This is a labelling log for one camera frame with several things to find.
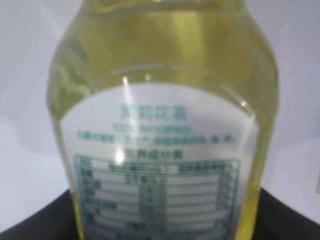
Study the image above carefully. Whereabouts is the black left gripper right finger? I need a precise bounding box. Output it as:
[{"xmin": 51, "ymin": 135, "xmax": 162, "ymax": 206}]
[{"xmin": 252, "ymin": 188, "xmax": 320, "ymax": 240}]

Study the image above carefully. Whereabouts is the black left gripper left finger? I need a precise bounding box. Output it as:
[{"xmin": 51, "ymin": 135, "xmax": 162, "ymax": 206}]
[{"xmin": 0, "ymin": 190, "xmax": 80, "ymax": 240}]

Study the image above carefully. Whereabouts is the yellow tea bottle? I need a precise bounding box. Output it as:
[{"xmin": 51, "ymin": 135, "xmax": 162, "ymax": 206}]
[{"xmin": 47, "ymin": 0, "xmax": 279, "ymax": 240}]

